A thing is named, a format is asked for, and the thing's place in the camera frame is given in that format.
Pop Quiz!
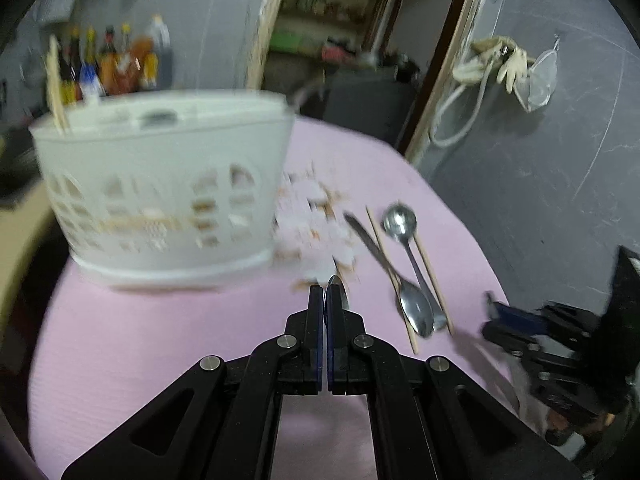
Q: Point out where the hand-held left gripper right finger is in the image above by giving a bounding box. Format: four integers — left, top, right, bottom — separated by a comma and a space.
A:
327, 305, 583, 480

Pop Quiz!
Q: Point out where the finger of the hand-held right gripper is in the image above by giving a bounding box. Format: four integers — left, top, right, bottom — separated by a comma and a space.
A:
482, 322, 543, 359
482, 292, 548, 335

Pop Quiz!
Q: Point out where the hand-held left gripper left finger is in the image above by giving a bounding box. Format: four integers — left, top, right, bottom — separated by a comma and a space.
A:
60, 285, 328, 480

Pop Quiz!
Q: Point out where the wooden chopstick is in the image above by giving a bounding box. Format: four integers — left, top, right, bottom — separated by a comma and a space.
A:
414, 239, 454, 336
365, 205, 418, 354
44, 35, 63, 133

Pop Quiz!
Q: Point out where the round steel spoon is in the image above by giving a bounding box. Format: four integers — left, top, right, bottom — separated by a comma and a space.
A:
383, 203, 448, 332

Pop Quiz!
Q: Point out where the white plastic utensil basket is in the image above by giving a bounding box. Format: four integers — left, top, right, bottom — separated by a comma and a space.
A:
28, 88, 297, 292

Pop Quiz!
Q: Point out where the pink tablecloth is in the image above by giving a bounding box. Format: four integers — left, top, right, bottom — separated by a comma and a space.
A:
27, 117, 533, 480

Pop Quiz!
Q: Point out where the black cabinet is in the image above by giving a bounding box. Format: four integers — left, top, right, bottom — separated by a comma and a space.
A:
322, 67, 423, 143

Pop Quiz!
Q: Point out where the white mesh bag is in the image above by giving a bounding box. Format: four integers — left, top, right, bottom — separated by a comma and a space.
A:
514, 34, 559, 112

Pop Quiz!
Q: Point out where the cream rubber glove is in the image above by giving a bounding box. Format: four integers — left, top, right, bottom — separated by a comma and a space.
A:
451, 34, 507, 84
496, 46, 529, 94

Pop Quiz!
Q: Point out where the dark cooking pot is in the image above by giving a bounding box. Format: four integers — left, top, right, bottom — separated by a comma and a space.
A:
392, 55, 423, 83

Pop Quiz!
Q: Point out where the green box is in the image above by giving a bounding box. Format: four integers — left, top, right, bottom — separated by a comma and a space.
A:
272, 30, 313, 53

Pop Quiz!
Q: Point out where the beige kitchen counter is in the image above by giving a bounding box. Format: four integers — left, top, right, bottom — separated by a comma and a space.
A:
0, 180, 58, 321

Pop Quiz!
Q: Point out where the large oil jug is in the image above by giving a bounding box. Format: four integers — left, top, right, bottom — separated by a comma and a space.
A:
145, 14, 173, 90

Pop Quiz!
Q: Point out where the white and blue bag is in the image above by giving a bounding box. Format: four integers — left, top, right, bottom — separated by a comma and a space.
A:
81, 64, 107, 106

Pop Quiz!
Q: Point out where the dark bottle red label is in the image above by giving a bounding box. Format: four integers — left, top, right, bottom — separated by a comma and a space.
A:
101, 25, 120, 61

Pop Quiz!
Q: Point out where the dark bottle yellow label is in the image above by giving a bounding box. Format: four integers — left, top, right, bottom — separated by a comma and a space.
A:
57, 27, 82, 106

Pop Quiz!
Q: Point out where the white hose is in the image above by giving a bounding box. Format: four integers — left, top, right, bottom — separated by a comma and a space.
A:
429, 57, 503, 150

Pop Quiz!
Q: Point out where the wooden door frame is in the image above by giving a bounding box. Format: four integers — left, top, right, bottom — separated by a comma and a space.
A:
245, 0, 493, 161

